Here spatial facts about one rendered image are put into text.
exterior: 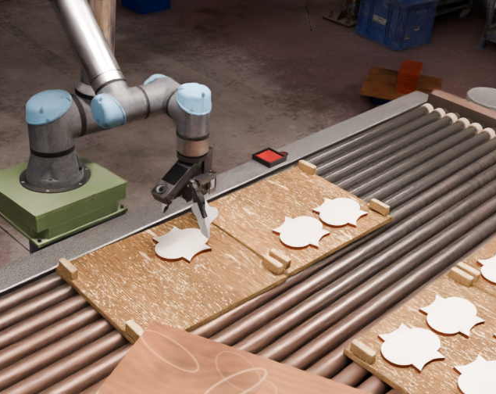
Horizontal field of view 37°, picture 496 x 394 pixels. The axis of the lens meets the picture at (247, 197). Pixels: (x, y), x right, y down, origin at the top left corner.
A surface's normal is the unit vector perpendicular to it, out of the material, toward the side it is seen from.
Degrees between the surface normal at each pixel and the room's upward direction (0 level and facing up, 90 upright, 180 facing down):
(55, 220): 90
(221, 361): 0
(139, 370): 0
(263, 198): 0
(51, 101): 8
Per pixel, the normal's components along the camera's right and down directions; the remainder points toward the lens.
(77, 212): 0.70, 0.41
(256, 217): 0.07, -0.85
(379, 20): -0.78, 0.28
